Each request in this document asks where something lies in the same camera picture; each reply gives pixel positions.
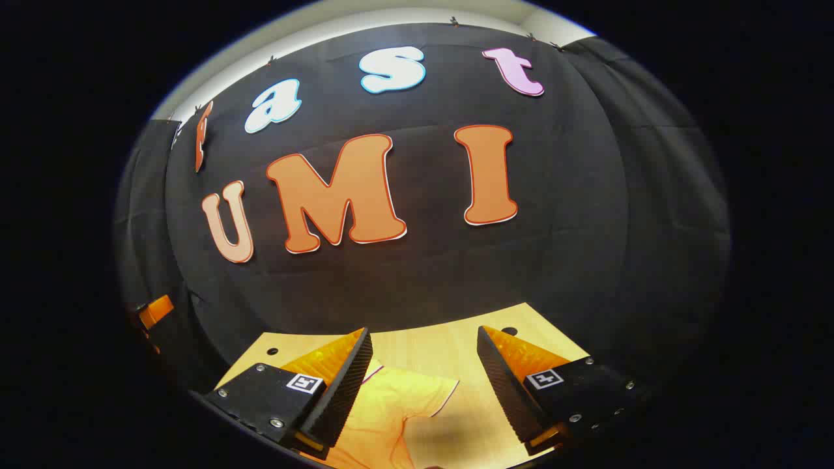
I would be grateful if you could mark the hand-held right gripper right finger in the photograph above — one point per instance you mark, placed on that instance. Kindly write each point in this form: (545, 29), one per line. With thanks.
(502, 384)

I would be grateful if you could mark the black backdrop cloth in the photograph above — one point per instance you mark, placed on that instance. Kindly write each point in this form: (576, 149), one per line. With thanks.
(423, 280)

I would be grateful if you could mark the orange T-shirt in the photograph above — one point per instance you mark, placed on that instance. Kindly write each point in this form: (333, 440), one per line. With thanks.
(384, 417)

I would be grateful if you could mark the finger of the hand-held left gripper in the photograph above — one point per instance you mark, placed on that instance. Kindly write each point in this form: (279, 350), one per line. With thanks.
(156, 311)

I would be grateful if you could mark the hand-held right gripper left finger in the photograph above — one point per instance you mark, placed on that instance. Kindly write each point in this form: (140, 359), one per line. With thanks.
(348, 384)

